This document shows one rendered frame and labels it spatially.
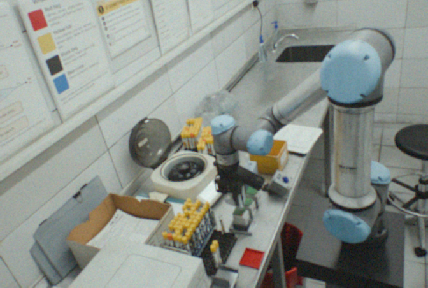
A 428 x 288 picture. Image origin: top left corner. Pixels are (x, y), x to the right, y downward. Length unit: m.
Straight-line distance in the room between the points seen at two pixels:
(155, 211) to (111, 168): 0.29
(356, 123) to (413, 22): 2.58
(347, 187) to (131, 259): 0.56
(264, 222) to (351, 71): 0.76
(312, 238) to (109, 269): 0.61
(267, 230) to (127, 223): 0.52
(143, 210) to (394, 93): 2.71
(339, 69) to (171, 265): 0.57
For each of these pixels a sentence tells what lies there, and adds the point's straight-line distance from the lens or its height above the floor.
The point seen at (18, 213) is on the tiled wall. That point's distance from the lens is 1.31.
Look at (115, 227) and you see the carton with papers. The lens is 1.44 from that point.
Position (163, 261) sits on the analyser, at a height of 1.17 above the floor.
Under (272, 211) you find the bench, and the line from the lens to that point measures 1.43.
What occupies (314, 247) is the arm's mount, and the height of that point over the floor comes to 0.95.
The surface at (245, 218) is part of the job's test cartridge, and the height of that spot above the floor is 0.94.
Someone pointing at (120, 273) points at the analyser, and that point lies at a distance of 0.94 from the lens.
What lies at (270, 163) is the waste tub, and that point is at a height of 0.94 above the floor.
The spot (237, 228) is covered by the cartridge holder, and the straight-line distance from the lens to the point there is 1.35.
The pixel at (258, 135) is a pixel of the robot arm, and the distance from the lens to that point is 1.05.
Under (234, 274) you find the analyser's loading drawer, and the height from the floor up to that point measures 0.92.
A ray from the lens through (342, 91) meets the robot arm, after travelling 0.81.
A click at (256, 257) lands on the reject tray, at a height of 0.88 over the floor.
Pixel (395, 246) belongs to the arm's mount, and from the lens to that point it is 1.25.
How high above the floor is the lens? 1.84
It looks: 29 degrees down
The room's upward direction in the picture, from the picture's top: 11 degrees counter-clockwise
